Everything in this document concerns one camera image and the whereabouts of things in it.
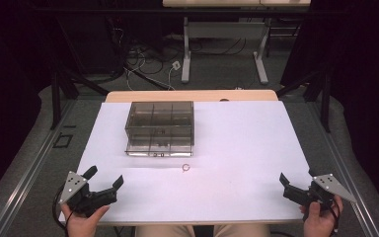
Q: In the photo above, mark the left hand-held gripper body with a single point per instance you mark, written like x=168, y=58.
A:
x=93, y=199

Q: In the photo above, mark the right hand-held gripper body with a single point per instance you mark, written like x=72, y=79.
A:
x=322, y=191

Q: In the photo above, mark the brown transparent drawer box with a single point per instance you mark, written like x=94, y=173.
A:
x=159, y=128

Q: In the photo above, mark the person's left hand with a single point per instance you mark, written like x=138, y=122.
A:
x=83, y=223

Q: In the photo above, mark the person's right hand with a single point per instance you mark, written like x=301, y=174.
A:
x=319, y=222

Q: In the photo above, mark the white table sheet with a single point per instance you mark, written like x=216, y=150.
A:
x=237, y=148

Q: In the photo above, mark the person's legs in beige trousers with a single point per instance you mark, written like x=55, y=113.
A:
x=164, y=231

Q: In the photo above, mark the black metal stand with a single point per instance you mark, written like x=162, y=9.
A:
x=62, y=82
x=319, y=89

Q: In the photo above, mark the dark curtain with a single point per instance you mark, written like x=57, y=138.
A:
x=10, y=82
x=365, y=92

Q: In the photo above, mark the white power adapter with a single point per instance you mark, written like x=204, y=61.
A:
x=176, y=64

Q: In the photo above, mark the aluminium floor rail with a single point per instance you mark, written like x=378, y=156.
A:
x=29, y=171
x=345, y=171

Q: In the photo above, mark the white metal desk frame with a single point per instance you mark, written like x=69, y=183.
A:
x=223, y=29

